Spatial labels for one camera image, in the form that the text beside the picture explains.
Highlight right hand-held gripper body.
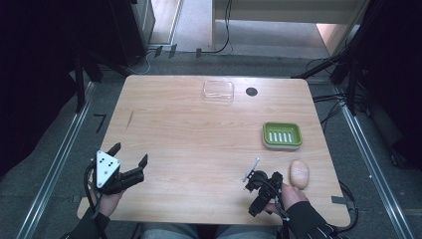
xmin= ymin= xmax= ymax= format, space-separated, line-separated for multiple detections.
xmin=242 ymin=157 xmax=281 ymax=218

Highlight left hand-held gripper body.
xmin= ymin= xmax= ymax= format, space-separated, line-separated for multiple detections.
xmin=92 ymin=149 xmax=146 ymax=196

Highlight beige soap bar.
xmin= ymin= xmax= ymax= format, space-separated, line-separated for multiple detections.
xmin=289 ymin=159 xmax=311 ymax=191

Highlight green soap dish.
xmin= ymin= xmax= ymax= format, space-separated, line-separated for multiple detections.
xmin=261 ymin=121 xmax=304 ymax=151

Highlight person's right hand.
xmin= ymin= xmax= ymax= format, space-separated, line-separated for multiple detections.
xmin=265 ymin=183 xmax=310 ymax=217

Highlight person's left hand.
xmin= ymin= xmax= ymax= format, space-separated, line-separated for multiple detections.
xmin=98 ymin=189 xmax=126 ymax=219

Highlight black metal stand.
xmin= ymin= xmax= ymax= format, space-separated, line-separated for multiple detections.
xmin=291 ymin=39 xmax=369 ymax=118
xmin=73 ymin=49 xmax=132 ymax=114

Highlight person's legs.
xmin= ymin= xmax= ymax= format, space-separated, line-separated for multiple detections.
xmin=140 ymin=222 xmax=282 ymax=239

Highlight clear plastic lid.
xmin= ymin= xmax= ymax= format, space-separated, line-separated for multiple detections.
xmin=201 ymin=80 xmax=235 ymax=103

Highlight black cabinet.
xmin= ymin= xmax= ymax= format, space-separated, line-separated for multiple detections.
xmin=107 ymin=0 xmax=157 ymax=68

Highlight white desk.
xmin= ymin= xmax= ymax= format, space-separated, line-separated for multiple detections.
xmin=211 ymin=0 xmax=371 ymax=56

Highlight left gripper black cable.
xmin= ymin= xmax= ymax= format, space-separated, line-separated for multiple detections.
xmin=83 ymin=161 xmax=101 ymax=213

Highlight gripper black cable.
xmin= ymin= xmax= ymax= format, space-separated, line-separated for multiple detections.
xmin=332 ymin=180 xmax=359 ymax=235
xmin=83 ymin=161 xmax=101 ymax=213

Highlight aluminium floor rail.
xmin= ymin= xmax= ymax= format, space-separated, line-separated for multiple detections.
xmin=331 ymin=85 xmax=416 ymax=239
xmin=15 ymin=81 xmax=98 ymax=239

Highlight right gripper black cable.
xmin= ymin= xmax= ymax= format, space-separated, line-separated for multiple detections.
xmin=332 ymin=180 xmax=359 ymax=235

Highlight white floor cable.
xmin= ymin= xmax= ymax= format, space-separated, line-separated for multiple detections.
xmin=127 ymin=49 xmax=157 ymax=76

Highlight black floor cables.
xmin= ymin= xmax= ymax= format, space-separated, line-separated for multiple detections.
xmin=305 ymin=58 xmax=369 ymax=133

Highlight black hanging cable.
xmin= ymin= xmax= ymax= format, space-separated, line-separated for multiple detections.
xmin=198 ymin=0 xmax=234 ymax=56

